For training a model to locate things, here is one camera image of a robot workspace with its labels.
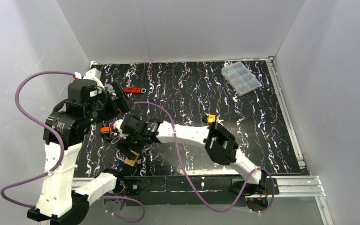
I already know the large brass padlock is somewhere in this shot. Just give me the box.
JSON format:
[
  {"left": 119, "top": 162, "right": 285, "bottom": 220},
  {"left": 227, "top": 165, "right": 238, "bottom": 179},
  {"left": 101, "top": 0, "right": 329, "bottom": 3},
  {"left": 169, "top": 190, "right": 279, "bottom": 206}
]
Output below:
[{"left": 124, "top": 150, "right": 140, "bottom": 166}]

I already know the yellow padlock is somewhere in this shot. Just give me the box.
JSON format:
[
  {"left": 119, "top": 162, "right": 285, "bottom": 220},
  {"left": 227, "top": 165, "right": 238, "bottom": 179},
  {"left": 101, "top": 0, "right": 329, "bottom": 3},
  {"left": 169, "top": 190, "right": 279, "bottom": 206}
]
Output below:
[{"left": 202, "top": 114, "right": 216, "bottom": 125}]

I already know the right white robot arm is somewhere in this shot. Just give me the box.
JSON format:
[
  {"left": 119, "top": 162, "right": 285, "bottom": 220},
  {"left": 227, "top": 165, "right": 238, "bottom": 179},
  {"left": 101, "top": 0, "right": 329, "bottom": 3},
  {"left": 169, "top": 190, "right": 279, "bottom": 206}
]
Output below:
[{"left": 113, "top": 116, "right": 268, "bottom": 196}]

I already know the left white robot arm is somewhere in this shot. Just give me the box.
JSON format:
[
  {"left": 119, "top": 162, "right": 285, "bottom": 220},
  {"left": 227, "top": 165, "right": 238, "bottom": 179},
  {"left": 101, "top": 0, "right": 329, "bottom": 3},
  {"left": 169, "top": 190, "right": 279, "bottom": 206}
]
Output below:
[{"left": 27, "top": 78, "right": 131, "bottom": 225}]

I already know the small brass padlock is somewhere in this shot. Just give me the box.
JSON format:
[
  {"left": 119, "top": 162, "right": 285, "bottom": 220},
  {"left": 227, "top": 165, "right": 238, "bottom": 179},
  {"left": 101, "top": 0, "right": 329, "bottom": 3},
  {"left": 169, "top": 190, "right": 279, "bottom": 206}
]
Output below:
[{"left": 111, "top": 133, "right": 124, "bottom": 145}]

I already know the orange black padlock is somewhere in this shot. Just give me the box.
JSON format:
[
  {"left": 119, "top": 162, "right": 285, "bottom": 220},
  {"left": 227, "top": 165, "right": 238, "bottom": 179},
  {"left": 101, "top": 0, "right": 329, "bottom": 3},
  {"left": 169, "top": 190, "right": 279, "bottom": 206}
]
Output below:
[{"left": 100, "top": 126, "right": 112, "bottom": 142}]

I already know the clear plastic screw box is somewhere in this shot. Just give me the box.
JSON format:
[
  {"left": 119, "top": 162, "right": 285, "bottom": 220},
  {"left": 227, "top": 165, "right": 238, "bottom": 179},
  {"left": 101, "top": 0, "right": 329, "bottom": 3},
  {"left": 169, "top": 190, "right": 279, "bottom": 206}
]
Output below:
[{"left": 221, "top": 61, "right": 262, "bottom": 96}]

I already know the red handled adjustable wrench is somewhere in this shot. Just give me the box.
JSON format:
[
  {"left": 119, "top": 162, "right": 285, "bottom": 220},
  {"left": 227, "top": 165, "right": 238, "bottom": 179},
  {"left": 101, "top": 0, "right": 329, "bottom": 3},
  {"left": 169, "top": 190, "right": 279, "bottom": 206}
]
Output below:
[{"left": 105, "top": 84, "right": 146, "bottom": 94}]

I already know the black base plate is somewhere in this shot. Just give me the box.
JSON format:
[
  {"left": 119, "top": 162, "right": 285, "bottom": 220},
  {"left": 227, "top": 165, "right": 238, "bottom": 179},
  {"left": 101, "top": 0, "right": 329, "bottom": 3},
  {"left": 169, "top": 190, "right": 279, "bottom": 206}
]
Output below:
[{"left": 118, "top": 174, "right": 280, "bottom": 207}]

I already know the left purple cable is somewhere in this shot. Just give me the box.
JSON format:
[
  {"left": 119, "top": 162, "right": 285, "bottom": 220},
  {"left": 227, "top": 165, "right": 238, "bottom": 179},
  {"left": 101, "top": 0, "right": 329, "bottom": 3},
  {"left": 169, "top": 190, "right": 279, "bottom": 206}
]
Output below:
[{"left": 0, "top": 70, "right": 146, "bottom": 224}]

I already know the purple cable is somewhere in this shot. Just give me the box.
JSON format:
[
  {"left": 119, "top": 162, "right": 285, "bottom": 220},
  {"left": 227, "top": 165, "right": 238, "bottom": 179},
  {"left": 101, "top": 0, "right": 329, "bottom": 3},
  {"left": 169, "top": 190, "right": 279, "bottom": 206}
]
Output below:
[
  {"left": 133, "top": 102, "right": 275, "bottom": 214},
  {"left": 0, "top": 70, "right": 146, "bottom": 224}
]

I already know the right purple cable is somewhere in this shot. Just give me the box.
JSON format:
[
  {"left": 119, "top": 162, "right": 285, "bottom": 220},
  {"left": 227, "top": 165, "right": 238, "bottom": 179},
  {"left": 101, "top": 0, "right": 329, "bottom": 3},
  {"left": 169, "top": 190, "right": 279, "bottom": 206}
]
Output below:
[{"left": 133, "top": 102, "right": 275, "bottom": 214}]

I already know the aluminium frame rail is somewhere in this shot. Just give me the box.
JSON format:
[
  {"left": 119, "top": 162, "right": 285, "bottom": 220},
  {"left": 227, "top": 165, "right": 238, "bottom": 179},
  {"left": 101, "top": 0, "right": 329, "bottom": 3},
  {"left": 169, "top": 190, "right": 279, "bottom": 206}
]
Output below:
[{"left": 266, "top": 56, "right": 334, "bottom": 225}]

